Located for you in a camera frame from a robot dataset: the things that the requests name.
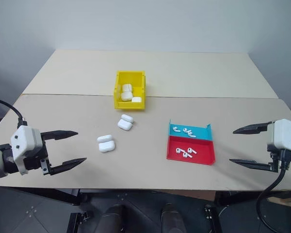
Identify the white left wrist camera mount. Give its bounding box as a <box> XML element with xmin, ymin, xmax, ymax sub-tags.
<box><xmin>10</xmin><ymin>125</ymin><xmax>43</xmax><ymax>176</ymax></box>

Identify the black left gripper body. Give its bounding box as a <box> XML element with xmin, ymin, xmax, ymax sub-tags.
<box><xmin>23</xmin><ymin>135</ymin><xmax>54</xmax><ymax>176</ymax></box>

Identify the dark rounded shape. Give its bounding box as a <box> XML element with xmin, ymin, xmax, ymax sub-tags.
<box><xmin>98</xmin><ymin>204</ymin><xmax>124</xmax><ymax>233</ymax></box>
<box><xmin>161</xmin><ymin>202</ymin><xmax>185</xmax><ymax>233</ymax></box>

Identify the yellow plastic bin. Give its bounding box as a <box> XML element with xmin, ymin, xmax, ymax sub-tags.
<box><xmin>113</xmin><ymin>70</ymin><xmax>146</xmax><ymax>112</ymax></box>

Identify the open white charging case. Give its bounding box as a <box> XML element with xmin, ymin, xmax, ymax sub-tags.
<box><xmin>97</xmin><ymin>134</ymin><xmax>116</xmax><ymax>154</ymax></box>
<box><xmin>117</xmin><ymin>114</ymin><xmax>135</xmax><ymax>132</ymax></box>

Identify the red plastic tray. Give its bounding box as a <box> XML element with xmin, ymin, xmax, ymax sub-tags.
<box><xmin>166</xmin><ymin>135</ymin><xmax>216</xmax><ymax>166</ymax></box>

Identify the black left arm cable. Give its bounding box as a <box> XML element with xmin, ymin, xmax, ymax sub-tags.
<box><xmin>0</xmin><ymin>97</ymin><xmax>29</xmax><ymax>127</ymax></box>

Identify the blue plastic tray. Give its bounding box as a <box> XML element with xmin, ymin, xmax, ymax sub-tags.
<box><xmin>168</xmin><ymin>118</ymin><xmax>213</xmax><ymax>142</ymax></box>

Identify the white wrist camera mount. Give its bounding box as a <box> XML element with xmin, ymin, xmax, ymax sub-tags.
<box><xmin>266</xmin><ymin>118</ymin><xmax>291</xmax><ymax>154</ymax></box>
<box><xmin>10</xmin><ymin>125</ymin><xmax>43</xmax><ymax>176</ymax></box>

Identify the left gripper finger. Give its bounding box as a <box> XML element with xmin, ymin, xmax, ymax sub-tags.
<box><xmin>49</xmin><ymin>157</ymin><xmax>88</xmax><ymax>176</ymax></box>
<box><xmin>40</xmin><ymin>130</ymin><xmax>79</xmax><ymax>142</ymax></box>

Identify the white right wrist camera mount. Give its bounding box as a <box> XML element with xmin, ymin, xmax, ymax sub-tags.
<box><xmin>266</xmin><ymin>118</ymin><xmax>291</xmax><ymax>154</ymax></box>

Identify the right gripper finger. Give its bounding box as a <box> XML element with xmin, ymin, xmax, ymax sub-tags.
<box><xmin>228</xmin><ymin>158</ymin><xmax>274</xmax><ymax>172</ymax></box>
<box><xmin>232</xmin><ymin>121</ymin><xmax>274</xmax><ymax>135</ymax></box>

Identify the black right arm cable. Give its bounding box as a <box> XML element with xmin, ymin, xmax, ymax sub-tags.
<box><xmin>255</xmin><ymin>150</ymin><xmax>291</xmax><ymax>233</ymax></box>

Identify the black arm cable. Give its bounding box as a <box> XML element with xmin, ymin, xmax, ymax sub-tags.
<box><xmin>255</xmin><ymin>150</ymin><xmax>291</xmax><ymax>233</ymax></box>
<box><xmin>0</xmin><ymin>97</ymin><xmax>29</xmax><ymax>127</ymax></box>

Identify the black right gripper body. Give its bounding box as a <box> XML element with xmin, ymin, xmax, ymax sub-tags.
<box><xmin>268</xmin><ymin>148</ymin><xmax>291</xmax><ymax>173</ymax></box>

